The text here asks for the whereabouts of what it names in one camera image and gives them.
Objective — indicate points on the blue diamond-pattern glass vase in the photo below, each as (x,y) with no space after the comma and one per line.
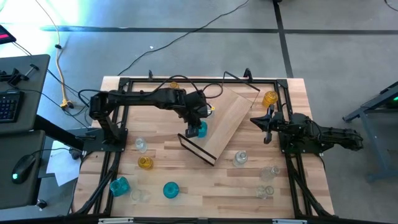
(203,130)

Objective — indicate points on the white paper sheet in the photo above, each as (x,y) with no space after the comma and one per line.
(62,168)

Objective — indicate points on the dark grey desk top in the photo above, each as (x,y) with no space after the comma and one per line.
(34,102)
(18,196)

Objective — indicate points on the black knob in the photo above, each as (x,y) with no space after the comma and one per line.
(41,204)

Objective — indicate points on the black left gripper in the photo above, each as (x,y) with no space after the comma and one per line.
(194,107)

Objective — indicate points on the black keyboard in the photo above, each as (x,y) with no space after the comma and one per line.
(9,107)

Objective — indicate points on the yellow glass vase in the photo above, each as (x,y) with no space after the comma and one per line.
(270,99)
(174,85)
(145,162)

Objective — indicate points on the clear ribbed glass bottle vase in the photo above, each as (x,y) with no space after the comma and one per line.
(240,158)

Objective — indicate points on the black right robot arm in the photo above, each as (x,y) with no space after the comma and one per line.
(329,135)

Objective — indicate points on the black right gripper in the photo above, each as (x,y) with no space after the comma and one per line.
(277,122)

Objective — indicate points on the black desk support beam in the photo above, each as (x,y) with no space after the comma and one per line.
(56,132)

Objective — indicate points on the grey metal stand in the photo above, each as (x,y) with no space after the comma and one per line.
(372,143)

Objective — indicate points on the clear wide ribbed glass vase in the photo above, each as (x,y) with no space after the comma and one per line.
(141,145)

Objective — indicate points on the black table clamp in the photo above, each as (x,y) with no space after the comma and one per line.
(247,73)
(150,74)

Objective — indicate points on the black computer mouse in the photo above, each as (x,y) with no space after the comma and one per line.
(23,168)

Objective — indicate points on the red-lit black device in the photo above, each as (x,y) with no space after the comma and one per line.
(5,35)

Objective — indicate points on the wooden shelf with black frame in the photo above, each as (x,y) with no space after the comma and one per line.
(230,115)

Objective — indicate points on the blue emblem-embossed glass vase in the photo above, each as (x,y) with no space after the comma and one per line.
(171,189)

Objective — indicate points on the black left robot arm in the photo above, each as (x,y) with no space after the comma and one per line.
(140,98)

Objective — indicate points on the clear narrow-neck glass vase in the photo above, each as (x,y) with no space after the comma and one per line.
(267,173)

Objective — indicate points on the black metal table frame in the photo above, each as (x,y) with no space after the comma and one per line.
(282,84)

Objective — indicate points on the silver metal bracket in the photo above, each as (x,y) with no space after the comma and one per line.
(289,221)
(115,221)

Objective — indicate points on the black clamp tool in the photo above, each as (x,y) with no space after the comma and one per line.
(14,77)

